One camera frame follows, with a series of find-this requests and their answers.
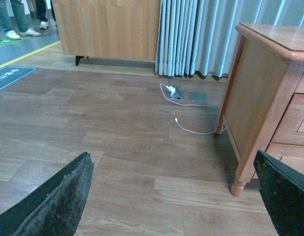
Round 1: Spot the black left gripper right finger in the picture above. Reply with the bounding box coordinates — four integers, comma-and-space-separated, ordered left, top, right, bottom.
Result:
253, 150, 304, 236

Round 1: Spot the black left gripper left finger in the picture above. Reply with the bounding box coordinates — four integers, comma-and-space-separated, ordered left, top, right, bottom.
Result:
0, 152, 94, 236

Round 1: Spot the wooden drawer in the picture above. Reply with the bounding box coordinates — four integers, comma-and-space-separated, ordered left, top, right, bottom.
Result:
272, 93, 304, 146
265, 143, 304, 175

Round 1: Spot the wooden nightstand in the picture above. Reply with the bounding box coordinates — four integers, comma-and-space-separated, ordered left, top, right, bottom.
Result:
215, 23, 304, 196

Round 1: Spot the closed floor socket plate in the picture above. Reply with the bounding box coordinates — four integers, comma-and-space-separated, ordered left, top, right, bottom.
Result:
189, 92, 208, 103

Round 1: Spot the open floor socket box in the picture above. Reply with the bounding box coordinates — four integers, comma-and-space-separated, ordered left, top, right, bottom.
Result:
167, 86, 184, 100

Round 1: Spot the grey-blue curtain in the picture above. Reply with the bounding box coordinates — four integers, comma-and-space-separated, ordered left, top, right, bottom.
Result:
155, 0, 304, 77

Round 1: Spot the light wooden cabinet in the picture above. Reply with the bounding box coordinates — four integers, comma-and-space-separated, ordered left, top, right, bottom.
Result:
53, 0, 160, 61

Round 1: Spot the person in grey jeans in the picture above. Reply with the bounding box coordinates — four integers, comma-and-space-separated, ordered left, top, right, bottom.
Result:
0, 0, 41, 40

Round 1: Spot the person in dark trousers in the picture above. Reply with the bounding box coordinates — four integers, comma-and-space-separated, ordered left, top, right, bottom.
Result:
35, 0, 48, 30

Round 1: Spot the white charger cable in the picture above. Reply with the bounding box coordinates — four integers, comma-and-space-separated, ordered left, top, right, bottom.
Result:
159, 83, 227, 135

